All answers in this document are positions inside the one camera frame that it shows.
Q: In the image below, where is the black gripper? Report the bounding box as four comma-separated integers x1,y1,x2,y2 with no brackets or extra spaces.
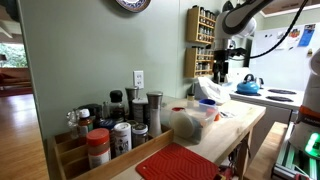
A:
213,49,231,84

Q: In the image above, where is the blue plastic cup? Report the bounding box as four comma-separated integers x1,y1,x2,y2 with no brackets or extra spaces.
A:
198,98,217,108

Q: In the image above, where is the clear plastic case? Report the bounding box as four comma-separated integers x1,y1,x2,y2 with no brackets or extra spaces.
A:
160,101,219,145

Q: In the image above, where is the blue kettle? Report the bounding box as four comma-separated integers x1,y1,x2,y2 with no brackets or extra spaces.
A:
235,73,261,95

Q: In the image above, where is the wooden spice rack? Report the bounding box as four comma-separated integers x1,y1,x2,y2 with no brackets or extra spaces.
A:
185,5,219,45
184,46,217,79

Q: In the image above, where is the black stove burner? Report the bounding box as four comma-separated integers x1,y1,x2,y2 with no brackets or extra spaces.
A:
267,88,298,95
234,90,263,97
265,95,294,103

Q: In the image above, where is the small clear spice jar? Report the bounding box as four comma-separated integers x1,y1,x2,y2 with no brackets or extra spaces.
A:
186,93,195,109

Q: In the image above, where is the white stove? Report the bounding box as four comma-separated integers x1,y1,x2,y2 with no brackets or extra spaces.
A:
218,68,305,158

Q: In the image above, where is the white refrigerator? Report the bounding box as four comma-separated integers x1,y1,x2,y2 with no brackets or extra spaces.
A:
249,22,318,92

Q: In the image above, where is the white round plastic lid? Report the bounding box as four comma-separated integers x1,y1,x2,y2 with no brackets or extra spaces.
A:
169,109,197,140

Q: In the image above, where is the white fridge paper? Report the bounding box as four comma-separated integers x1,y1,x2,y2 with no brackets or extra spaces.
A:
275,31,288,51

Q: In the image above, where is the dark hanging pan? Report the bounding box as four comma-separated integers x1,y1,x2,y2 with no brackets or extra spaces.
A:
222,0,234,12

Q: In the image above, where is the steel top white grinder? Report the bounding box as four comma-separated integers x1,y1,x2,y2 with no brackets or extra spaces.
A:
146,90,164,138

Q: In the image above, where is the orange white fridge flyer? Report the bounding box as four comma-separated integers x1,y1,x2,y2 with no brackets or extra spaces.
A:
288,28,302,50

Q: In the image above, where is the grey round tin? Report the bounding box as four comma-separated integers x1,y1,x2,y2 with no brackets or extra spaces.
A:
131,97,149,125

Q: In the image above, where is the steel top dark grinder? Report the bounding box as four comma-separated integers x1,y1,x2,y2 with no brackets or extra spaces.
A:
124,86,140,121

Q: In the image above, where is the blue fridge flyer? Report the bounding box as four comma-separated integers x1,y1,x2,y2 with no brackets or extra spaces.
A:
297,23,317,48

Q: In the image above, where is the red silicone mat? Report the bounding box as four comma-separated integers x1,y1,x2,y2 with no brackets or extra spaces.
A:
134,142,221,180

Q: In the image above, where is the small silver lid jar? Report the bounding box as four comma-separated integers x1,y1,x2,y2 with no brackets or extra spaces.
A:
131,123,149,149

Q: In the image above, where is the black cap glass bottle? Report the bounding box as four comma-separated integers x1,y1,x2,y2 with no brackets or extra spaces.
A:
108,89,127,123

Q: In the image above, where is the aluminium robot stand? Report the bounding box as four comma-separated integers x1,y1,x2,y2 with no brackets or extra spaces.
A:
271,123,320,180

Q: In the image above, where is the wooden spice tray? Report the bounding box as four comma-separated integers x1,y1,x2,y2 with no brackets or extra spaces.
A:
46,128,175,180

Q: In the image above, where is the white spice shaker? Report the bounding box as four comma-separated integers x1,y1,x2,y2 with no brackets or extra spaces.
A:
113,121,133,157

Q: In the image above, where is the dark jar black lid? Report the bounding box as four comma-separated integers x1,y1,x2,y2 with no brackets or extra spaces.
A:
79,103,104,128

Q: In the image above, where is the red lid spice jar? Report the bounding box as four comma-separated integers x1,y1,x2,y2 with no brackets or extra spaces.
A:
85,127,112,170

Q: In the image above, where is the white cap orange label bottle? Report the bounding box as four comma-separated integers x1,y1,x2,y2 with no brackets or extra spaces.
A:
77,108,94,138

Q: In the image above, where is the clear glass bottle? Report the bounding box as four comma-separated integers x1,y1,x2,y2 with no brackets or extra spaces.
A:
65,109,81,139

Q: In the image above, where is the brown sofa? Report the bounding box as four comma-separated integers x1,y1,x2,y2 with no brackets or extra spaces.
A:
0,67,33,90

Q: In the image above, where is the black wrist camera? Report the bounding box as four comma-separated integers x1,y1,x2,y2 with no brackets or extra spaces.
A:
227,47,248,61

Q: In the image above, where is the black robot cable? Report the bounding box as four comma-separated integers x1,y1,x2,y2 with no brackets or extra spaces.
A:
233,0,309,60

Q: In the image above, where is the white wall outlet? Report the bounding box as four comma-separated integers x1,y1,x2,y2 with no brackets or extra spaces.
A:
132,70,145,90

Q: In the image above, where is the decorative wall plate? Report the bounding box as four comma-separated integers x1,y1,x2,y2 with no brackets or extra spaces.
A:
114,0,152,14

